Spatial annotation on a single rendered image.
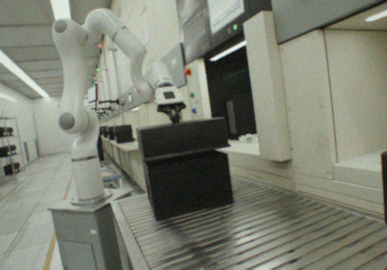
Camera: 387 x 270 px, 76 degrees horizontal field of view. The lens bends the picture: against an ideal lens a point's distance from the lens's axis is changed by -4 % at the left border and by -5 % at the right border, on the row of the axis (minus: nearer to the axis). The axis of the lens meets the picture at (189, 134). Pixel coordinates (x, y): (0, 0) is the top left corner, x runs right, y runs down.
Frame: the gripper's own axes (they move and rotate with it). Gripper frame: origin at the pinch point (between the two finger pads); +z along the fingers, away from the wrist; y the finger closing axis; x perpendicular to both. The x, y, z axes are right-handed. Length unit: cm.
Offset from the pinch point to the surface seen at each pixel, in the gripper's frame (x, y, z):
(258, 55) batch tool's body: -20.1, 31.8, -5.5
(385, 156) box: -49, 6, 59
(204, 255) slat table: -7, -6, 52
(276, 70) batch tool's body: -18.8, 35.4, 2.8
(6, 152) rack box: 455, -311, -411
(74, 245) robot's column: 49, -47, 20
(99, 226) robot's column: 37, -35, 19
